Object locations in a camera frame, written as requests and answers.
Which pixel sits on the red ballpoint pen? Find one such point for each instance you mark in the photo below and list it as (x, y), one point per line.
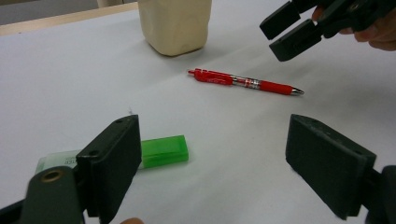
(214, 77)

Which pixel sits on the cream square cup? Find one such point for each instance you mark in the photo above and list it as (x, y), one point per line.
(174, 25)

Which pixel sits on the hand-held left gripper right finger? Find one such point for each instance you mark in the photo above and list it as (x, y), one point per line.
(330, 161)

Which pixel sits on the green highlighter marker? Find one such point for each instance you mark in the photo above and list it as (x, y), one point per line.
(165, 151)

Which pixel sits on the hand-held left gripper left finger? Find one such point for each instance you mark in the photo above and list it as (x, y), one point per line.
(109, 165)

